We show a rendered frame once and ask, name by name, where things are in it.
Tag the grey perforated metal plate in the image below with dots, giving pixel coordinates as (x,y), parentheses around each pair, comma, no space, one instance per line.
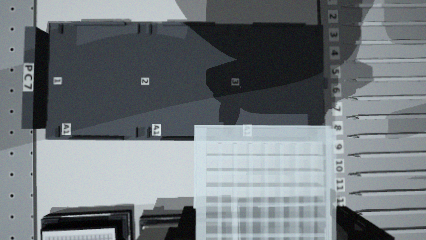
(16,170)

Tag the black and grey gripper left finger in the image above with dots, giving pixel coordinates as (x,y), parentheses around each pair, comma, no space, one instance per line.
(186,229)

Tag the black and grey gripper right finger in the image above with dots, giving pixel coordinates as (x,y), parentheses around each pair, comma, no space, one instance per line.
(352,226)

